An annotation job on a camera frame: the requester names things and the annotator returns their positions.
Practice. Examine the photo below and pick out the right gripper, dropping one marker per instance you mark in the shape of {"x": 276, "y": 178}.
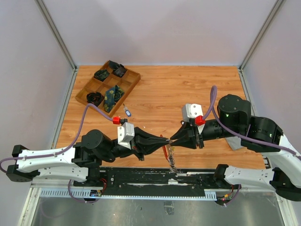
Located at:
{"x": 182, "y": 136}

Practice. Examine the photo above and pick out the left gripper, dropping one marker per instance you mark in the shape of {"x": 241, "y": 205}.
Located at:
{"x": 145, "y": 142}

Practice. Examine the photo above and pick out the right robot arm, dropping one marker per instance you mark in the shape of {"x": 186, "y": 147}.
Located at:
{"x": 259, "y": 134}

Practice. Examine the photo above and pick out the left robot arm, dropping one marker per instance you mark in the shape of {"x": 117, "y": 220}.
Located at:
{"x": 75, "y": 162}

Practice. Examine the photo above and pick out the key with blue tag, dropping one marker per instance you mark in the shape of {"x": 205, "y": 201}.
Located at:
{"x": 127, "y": 112}

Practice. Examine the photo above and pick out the grey foam pad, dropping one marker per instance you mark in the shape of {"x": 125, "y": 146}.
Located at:
{"x": 234, "y": 143}

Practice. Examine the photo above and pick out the blue tie yellow flowers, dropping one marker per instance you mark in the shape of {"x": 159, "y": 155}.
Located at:
{"x": 112, "y": 96}

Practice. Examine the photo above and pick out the wooden compartment tray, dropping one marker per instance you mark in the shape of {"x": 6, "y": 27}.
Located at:
{"x": 127, "y": 83}

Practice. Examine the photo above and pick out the dark tie orange flowers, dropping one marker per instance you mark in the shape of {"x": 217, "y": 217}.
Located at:
{"x": 95, "y": 98}

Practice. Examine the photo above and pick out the dark tie purple pattern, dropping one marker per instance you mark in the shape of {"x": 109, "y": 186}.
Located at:
{"x": 120, "y": 71}

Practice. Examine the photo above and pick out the green patterned rolled tie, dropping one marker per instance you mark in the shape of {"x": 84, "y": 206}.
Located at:
{"x": 101, "y": 74}

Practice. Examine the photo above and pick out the dark folded tie back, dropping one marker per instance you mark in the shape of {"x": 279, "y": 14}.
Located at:
{"x": 114, "y": 65}

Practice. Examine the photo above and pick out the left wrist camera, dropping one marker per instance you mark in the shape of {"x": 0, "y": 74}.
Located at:
{"x": 126, "y": 133}

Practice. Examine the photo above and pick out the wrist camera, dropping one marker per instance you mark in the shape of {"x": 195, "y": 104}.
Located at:
{"x": 191, "y": 111}
{"x": 126, "y": 133}

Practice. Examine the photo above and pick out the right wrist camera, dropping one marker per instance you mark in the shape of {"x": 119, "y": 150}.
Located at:
{"x": 191, "y": 111}

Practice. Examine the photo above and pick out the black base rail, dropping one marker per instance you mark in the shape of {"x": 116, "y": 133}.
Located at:
{"x": 153, "y": 183}

